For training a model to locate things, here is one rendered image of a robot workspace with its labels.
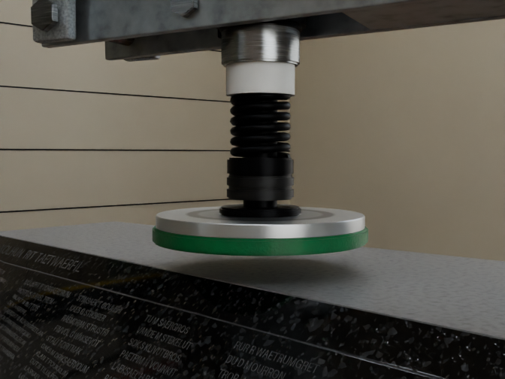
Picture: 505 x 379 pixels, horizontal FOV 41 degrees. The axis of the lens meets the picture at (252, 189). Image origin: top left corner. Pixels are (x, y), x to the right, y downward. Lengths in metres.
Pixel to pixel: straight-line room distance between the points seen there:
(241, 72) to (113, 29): 0.14
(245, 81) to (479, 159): 5.53
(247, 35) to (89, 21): 0.18
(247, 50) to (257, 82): 0.03
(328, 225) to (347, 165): 6.39
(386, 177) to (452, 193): 0.74
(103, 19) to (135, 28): 0.04
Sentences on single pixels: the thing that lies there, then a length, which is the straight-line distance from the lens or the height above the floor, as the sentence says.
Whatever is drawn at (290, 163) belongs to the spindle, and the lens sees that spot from 0.68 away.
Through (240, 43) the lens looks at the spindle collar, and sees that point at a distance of 0.67.
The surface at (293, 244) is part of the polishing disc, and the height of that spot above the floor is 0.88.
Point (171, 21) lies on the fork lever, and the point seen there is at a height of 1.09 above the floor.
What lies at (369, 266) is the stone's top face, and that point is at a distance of 0.73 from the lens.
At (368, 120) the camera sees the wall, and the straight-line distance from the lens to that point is 6.84.
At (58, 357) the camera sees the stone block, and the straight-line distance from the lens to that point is 0.73.
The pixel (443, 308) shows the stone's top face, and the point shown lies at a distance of 0.55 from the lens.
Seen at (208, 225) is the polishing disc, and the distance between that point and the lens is 0.60.
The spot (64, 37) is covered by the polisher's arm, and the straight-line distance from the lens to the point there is 0.73.
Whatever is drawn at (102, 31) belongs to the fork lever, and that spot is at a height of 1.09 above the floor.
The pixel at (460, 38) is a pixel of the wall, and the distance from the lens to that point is 6.33.
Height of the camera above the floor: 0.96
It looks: 3 degrees down
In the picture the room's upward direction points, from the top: straight up
